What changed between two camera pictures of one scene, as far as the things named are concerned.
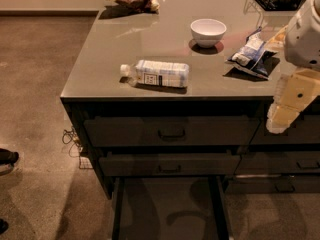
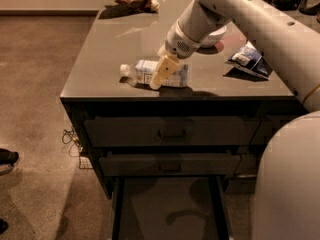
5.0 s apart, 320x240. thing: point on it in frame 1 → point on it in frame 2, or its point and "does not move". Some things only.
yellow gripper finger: x=297 y=89 → x=167 y=66
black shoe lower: x=4 y=226 does not move
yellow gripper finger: x=279 y=116 → x=163 y=52
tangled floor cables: x=75 y=148 does not move
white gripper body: x=302 y=43 → x=178 y=44
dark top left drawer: x=172 y=132 does not move
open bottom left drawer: x=175 y=207 does not move
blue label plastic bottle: x=156 y=73 does not move
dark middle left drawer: x=170 y=164 does not move
